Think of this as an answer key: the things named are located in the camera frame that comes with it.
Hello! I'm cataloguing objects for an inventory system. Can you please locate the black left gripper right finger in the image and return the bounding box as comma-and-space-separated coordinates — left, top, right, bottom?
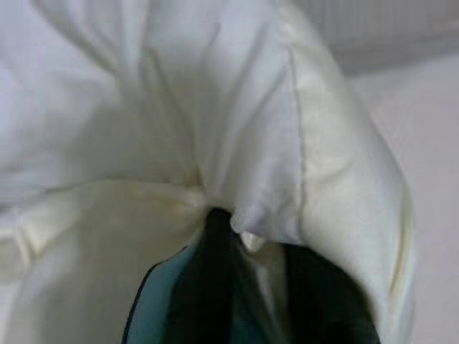
272, 244, 378, 344

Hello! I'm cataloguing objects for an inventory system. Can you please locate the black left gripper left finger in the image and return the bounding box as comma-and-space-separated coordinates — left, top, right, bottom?
168, 207, 238, 344

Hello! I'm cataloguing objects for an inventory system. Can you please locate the cream cartoon print blanket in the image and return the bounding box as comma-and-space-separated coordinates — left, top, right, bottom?
0, 0, 417, 344

